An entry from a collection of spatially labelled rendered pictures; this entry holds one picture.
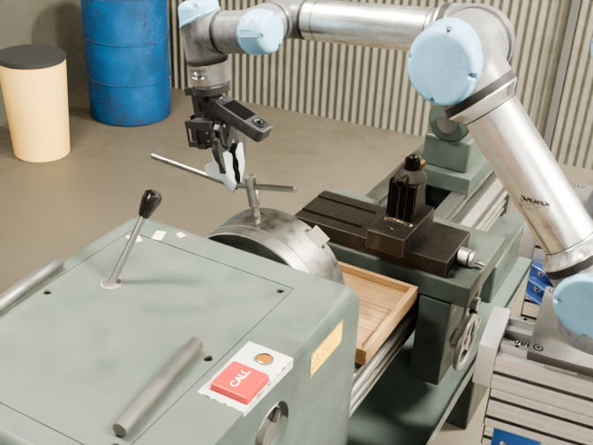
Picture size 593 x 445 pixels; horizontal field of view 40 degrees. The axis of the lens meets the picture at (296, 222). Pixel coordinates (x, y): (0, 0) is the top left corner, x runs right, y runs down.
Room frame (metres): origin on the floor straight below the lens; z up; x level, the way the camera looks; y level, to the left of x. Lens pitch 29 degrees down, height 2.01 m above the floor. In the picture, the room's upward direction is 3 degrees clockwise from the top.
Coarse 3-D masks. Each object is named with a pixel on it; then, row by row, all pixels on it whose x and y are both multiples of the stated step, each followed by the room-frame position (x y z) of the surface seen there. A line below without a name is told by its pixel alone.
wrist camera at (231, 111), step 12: (228, 96) 1.45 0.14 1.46; (216, 108) 1.41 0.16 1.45; (228, 108) 1.41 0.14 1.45; (240, 108) 1.42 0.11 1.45; (228, 120) 1.40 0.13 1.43; (240, 120) 1.39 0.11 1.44; (252, 120) 1.39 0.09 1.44; (264, 120) 1.40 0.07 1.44; (252, 132) 1.37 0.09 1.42; (264, 132) 1.37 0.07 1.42
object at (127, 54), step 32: (96, 0) 4.70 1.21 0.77; (128, 0) 4.70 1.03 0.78; (160, 0) 4.83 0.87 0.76; (96, 32) 4.71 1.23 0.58; (128, 32) 4.68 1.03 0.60; (160, 32) 4.82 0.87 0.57; (96, 64) 4.72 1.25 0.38; (128, 64) 4.68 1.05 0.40; (160, 64) 4.81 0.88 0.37; (96, 96) 4.73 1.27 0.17; (128, 96) 4.68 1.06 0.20; (160, 96) 4.79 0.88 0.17
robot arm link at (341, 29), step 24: (288, 0) 1.50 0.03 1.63; (312, 0) 1.48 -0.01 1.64; (336, 0) 1.47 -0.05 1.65; (288, 24) 1.45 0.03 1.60; (312, 24) 1.44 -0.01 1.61; (336, 24) 1.42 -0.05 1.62; (360, 24) 1.39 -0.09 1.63; (384, 24) 1.37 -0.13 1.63; (408, 24) 1.35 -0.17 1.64; (384, 48) 1.39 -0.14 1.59; (408, 48) 1.36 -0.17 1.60
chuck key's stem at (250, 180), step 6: (246, 180) 1.40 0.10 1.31; (252, 180) 1.40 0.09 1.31; (246, 186) 1.40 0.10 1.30; (252, 186) 1.40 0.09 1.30; (246, 192) 1.40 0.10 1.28; (252, 192) 1.39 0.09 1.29; (252, 198) 1.39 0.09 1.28; (258, 198) 1.40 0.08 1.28; (252, 204) 1.39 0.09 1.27; (258, 204) 1.40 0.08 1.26; (252, 210) 1.40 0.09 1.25; (258, 210) 1.40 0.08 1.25; (252, 216) 1.40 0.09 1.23; (258, 216) 1.39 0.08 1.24
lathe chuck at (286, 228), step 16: (272, 208) 1.43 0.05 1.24; (224, 224) 1.40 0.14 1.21; (240, 224) 1.37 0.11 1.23; (256, 224) 1.36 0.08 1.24; (272, 224) 1.37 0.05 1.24; (288, 224) 1.38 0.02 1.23; (304, 224) 1.39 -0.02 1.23; (288, 240) 1.33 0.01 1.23; (304, 240) 1.35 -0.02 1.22; (304, 256) 1.31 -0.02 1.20; (320, 256) 1.34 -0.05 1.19; (320, 272) 1.31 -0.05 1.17; (336, 272) 1.34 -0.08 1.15
